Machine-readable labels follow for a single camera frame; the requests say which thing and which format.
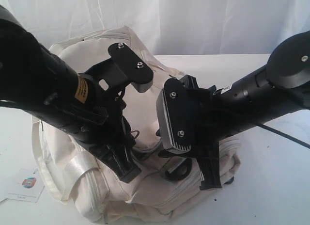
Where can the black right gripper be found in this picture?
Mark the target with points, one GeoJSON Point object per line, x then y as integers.
{"type": "Point", "coordinates": [208, 158]}

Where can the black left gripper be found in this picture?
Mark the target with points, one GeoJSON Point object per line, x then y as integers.
{"type": "Point", "coordinates": [108, 138]}

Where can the cream fabric duffel bag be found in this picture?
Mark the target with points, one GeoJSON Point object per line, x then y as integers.
{"type": "Point", "coordinates": [69, 172]}

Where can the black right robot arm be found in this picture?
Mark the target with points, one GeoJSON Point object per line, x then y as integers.
{"type": "Point", "coordinates": [279, 87]}

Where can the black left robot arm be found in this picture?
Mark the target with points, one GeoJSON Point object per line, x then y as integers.
{"type": "Point", "coordinates": [87, 106]}

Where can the black tape roll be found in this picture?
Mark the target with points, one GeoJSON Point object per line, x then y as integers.
{"type": "Point", "coordinates": [229, 181]}

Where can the white paper card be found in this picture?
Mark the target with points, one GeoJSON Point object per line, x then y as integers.
{"type": "Point", "coordinates": [25, 185]}

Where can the white curtain backdrop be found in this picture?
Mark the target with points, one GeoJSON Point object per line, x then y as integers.
{"type": "Point", "coordinates": [170, 27]}

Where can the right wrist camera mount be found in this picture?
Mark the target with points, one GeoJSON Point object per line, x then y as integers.
{"type": "Point", "coordinates": [177, 113]}

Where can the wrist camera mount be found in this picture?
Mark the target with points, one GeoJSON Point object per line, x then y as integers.
{"type": "Point", "coordinates": [123, 67]}
{"type": "Point", "coordinates": [177, 113]}

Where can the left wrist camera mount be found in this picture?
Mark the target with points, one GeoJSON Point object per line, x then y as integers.
{"type": "Point", "coordinates": [123, 67]}

